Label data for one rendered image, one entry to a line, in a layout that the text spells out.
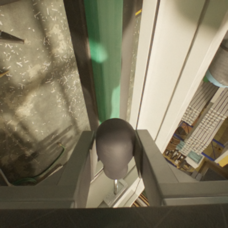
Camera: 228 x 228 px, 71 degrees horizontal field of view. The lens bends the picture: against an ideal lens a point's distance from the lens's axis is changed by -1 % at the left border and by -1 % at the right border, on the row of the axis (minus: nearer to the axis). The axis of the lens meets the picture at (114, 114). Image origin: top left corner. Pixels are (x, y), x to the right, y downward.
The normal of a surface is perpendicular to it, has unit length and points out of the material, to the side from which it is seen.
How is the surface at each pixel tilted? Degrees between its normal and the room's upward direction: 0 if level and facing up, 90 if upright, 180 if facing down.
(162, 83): 90
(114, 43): 0
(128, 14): 0
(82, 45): 90
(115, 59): 0
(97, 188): 90
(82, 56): 90
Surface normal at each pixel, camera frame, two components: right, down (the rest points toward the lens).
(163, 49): -0.69, 0.58
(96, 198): -0.01, -0.62
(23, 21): 0.72, 0.54
